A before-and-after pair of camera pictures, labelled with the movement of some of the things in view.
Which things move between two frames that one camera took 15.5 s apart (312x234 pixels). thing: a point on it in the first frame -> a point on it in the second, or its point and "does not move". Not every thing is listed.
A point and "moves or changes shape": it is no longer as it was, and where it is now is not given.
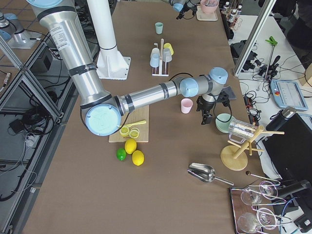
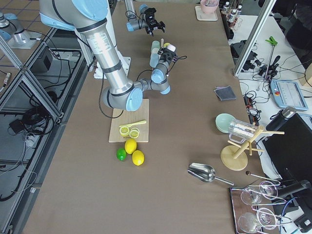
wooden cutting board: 136,115 does not move
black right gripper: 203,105 -> 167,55
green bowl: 222,122 does not move
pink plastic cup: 186,105 -> 171,48
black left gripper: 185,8 -> 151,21
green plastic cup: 159,27 moves or changes shape
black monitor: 291,148 does not move
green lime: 121,154 does not move
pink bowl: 209,6 does not move
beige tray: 201,15 does not move
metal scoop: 204,173 does not move
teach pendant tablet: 288,94 does not move
